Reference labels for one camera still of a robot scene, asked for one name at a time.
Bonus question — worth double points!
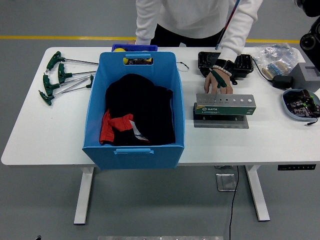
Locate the person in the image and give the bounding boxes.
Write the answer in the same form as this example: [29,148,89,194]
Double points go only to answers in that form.
[134,0,264,66]

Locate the red garment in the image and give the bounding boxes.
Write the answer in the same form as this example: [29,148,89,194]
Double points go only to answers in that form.
[99,109,151,145]

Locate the green metal hex key stand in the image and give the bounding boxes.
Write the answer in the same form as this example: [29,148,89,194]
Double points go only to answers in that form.
[192,93,257,130]

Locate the person's left hand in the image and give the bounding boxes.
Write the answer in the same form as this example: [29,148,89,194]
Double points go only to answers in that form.
[203,71,234,95]

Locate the short green T-handle hex key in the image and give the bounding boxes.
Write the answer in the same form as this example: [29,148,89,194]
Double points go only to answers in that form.
[210,69,232,101]

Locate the black floor cable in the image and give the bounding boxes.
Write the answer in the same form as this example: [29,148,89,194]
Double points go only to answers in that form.
[228,165,240,240]

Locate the dark electronic parts heap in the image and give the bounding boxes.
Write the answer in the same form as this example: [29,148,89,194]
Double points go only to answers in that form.
[286,90,320,118]

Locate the clear plastic parts bag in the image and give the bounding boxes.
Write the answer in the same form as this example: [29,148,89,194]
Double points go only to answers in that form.
[253,42,300,76]

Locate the small dark blue bin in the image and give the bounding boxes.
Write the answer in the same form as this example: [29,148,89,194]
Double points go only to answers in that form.
[111,43,159,53]

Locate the black garment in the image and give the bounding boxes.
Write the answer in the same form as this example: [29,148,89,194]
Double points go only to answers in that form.
[99,73,176,147]

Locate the thin black adapter cord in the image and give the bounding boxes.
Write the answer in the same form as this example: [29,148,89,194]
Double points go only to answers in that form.
[249,56,274,82]

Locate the black power adapter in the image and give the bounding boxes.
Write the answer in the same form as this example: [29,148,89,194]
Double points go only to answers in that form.
[271,75,294,90]

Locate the large light blue plastic box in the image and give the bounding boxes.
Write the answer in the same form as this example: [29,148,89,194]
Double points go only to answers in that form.
[81,51,186,172]

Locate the black table control panel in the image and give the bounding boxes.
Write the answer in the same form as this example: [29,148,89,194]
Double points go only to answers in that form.
[277,164,317,172]

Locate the square metal floor plate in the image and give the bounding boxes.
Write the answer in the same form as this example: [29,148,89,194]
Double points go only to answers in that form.
[215,173,238,192]

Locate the taped resistor strip bundle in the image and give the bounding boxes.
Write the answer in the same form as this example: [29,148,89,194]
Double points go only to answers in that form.
[261,61,293,80]

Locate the white bead bracelet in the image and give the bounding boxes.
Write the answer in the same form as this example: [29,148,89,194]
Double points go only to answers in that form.
[212,64,233,77]

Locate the silver wire carabiner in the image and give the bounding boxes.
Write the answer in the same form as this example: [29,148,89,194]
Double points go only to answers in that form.
[176,61,190,74]

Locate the light blue bowl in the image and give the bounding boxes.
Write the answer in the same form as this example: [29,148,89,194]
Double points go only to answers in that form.
[282,89,320,123]

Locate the grey square box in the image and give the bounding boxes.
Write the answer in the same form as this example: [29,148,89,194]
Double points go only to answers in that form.
[287,62,320,93]

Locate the black plastic tray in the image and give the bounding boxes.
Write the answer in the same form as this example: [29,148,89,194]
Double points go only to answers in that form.
[197,51,255,86]

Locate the black wristband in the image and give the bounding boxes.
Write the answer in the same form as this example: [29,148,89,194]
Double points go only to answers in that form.
[214,58,236,74]

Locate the white table leg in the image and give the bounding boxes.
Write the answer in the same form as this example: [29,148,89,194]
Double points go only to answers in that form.
[244,164,271,222]
[73,166,95,226]

